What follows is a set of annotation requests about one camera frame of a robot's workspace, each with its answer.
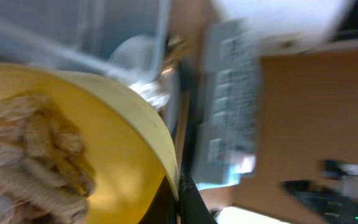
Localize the gold snack wrapper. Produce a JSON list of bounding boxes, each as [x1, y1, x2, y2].
[[161, 36, 189, 75]]

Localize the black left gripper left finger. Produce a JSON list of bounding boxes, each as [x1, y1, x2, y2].
[[139, 177, 177, 224]]

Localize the grey plate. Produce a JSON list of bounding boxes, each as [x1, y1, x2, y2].
[[107, 34, 180, 131]]

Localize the left wooden chopstick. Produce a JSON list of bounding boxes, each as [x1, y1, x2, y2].
[[175, 90, 191, 172]]

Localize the clear plastic bin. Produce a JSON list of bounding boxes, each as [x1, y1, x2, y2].
[[0, 0, 171, 82]]

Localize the food scraps in bowl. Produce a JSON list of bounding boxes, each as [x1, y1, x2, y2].
[[0, 93, 96, 224]]

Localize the yellow bowl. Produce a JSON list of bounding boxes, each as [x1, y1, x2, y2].
[[0, 63, 178, 223]]

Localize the grey dishwasher rack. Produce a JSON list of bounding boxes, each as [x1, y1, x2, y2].
[[191, 20, 261, 181]]

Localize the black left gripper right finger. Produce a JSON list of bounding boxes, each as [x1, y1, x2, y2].
[[178, 174, 218, 224]]

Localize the crumpled white tissue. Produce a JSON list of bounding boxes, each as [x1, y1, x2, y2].
[[129, 81, 170, 110]]

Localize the round black tray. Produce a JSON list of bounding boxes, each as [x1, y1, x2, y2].
[[166, 58, 204, 224]]

